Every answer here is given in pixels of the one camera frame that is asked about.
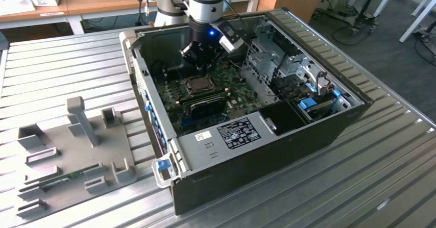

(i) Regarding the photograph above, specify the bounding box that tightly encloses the metal socket cover frame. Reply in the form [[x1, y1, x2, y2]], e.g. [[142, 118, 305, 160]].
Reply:
[[184, 74, 220, 98]]

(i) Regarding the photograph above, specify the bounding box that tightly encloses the dark green RAM stick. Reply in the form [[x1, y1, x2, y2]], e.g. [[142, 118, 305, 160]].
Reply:
[[177, 90, 229, 106]]

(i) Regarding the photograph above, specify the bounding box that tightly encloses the silver metal drive cage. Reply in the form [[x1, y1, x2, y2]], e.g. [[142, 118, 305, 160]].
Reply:
[[243, 18, 355, 116]]

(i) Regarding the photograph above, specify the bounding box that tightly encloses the green motherboard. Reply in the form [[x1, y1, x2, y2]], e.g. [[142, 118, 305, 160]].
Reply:
[[152, 59, 285, 138]]

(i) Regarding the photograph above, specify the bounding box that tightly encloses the black graphics card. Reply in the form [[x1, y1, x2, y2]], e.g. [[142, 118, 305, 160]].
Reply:
[[189, 96, 229, 121]]

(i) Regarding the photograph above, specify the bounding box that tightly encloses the blue disk carrier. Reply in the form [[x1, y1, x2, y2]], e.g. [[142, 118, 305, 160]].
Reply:
[[296, 97, 320, 111]]

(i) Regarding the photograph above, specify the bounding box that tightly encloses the silver power supply unit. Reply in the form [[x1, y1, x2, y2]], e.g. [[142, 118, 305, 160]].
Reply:
[[169, 112, 279, 182]]

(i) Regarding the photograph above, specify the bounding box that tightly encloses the silver hard disk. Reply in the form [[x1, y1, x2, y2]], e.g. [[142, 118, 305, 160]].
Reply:
[[300, 99, 344, 123]]

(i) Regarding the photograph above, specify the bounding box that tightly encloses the blue case latch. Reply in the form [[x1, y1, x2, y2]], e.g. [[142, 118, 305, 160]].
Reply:
[[154, 159, 170, 172]]

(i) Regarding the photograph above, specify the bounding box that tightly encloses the black open PC case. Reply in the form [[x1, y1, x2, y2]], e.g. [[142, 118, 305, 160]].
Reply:
[[118, 7, 380, 216]]

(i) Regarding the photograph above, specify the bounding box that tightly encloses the black rolling stand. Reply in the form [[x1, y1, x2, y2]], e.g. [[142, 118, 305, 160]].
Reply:
[[313, 0, 380, 35]]

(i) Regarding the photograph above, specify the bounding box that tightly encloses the grey parts rack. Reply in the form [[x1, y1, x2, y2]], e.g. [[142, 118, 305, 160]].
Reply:
[[15, 96, 140, 220]]

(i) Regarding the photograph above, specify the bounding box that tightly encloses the clear plastic bag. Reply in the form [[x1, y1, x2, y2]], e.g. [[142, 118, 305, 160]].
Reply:
[[0, 0, 38, 16]]

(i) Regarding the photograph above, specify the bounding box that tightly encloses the white table sticker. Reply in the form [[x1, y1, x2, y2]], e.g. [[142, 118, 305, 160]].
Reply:
[[376, 198, 392, 211]]

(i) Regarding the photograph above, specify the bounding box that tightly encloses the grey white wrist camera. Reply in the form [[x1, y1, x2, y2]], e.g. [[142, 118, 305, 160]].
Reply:
[[213, 21, 245, 53]]

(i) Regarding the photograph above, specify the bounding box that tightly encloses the wooden desk white frame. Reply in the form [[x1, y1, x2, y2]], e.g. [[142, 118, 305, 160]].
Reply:
[[0, 0, 75, 36], [63, 0, 265, 35]]

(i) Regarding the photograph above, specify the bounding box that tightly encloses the grey cable connector bundle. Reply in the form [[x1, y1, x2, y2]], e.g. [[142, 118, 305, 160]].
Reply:
[[313, 70, 335, 96]]

